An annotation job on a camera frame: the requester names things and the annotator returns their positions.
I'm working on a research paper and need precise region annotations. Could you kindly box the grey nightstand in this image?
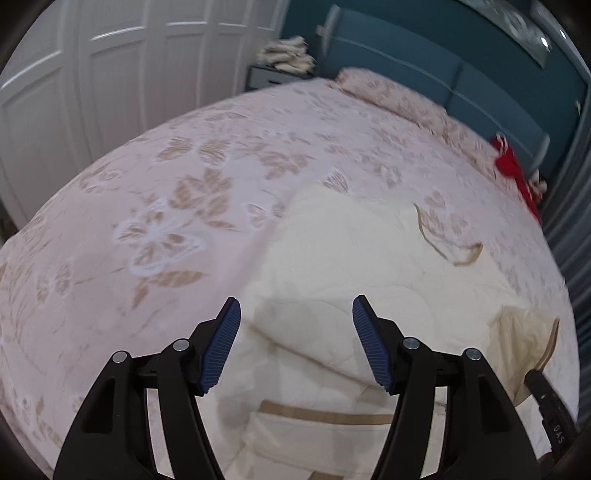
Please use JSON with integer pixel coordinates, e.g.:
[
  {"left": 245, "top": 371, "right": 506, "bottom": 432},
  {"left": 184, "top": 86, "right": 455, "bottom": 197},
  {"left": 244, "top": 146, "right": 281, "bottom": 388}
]
[{"left": 245, "top": 64, "right": 319, "bottom": 93}]

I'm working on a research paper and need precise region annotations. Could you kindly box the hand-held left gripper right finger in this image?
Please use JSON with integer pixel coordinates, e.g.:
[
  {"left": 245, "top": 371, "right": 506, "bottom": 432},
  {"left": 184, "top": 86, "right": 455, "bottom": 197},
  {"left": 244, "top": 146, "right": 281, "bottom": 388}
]
[{"left": 352, "top": 295, "right": 541, "bottom": 480}]

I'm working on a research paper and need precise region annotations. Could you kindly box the red garment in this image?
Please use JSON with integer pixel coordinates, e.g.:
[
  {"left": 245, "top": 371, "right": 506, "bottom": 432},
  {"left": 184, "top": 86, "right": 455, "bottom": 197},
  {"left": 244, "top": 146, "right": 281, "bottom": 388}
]
[{"left": 490, "top": 134, "right": 549, "bottom": 223}]

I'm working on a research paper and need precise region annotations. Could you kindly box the pink floral bed blanket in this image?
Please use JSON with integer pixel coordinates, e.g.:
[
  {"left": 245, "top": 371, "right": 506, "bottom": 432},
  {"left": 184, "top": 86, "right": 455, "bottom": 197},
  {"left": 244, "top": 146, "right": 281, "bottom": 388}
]
[{"left": 0, "top": 76, "right": 580, "bottom": 480}]

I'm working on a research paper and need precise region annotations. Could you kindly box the pink floral pillow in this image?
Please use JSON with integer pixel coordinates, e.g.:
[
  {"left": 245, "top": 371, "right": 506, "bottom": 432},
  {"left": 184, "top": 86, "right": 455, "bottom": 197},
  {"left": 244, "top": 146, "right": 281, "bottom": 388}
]
[{"left": 335, "top": 68, "right": 502, "bottom": 155}]

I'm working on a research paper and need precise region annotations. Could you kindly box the cream quilted jacket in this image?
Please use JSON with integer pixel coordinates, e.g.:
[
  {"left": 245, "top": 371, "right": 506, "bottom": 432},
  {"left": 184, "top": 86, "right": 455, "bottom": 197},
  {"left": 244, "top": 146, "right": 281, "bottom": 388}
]
[{"left": 152, "top": 184, "right": 561, "bottom": 480}]

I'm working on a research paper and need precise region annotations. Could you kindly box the teal padded headboard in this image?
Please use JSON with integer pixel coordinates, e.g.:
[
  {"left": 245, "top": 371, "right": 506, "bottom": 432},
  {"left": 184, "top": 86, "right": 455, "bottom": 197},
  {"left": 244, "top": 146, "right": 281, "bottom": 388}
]
[{"left": 318, "top": 4, "right": 552, "bottom": 174}]

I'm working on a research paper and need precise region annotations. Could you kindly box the grey curtain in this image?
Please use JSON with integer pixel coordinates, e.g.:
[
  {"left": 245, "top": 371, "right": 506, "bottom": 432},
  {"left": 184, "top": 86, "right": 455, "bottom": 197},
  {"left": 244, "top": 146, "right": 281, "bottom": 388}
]
[{"left": 539, "top": 134, "right": 591, "bottom": 416}]

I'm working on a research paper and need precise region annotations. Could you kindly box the pile of beige cloths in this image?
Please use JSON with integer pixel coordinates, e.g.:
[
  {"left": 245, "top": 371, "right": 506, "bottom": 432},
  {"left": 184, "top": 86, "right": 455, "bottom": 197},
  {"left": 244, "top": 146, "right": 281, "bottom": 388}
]
[{"left": 256, "top": 36, "right": 317, "bottom": 75}]

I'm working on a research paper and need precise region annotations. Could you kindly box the white panelled wardrobe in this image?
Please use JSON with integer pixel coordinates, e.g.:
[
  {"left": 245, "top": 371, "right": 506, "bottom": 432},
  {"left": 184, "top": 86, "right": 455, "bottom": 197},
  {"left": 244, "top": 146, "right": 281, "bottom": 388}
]
[{"left": 0, "top": 0, "right": 293, "bottom": 232}]

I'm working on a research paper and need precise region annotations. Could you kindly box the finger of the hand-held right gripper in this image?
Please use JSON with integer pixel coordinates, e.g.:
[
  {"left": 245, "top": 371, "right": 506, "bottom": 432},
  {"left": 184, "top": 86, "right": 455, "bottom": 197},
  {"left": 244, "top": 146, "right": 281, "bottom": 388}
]
[{"left": 525, "top": 368, "right": 560, "bottom": 416}]

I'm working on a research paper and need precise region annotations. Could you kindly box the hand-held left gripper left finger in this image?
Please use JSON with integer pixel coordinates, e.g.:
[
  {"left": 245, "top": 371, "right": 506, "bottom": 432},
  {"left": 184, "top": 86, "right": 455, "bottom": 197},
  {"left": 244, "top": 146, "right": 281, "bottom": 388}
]
[{"left": 53, "top": 298, "right": 242, "bottom": 480}]

